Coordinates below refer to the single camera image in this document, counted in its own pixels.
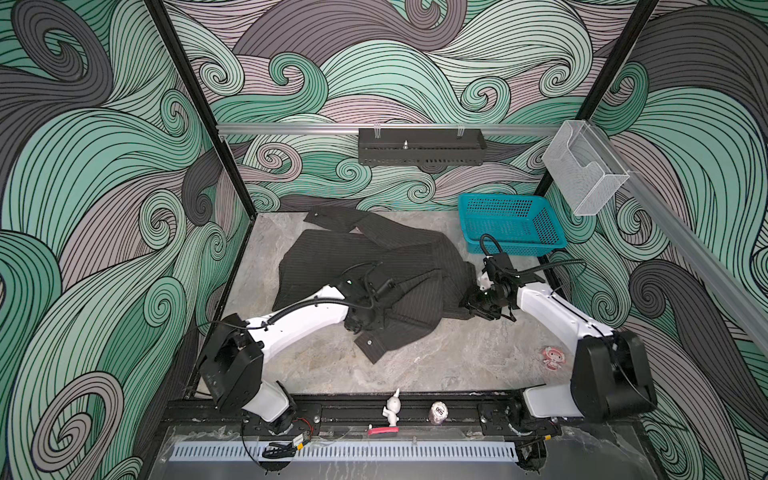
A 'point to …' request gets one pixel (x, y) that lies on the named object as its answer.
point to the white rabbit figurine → (392, 408)
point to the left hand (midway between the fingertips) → (377, 324)
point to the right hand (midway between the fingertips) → (465, 306)
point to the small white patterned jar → (438, 412)
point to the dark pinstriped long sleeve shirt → (433, 278)
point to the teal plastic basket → (521, 224)
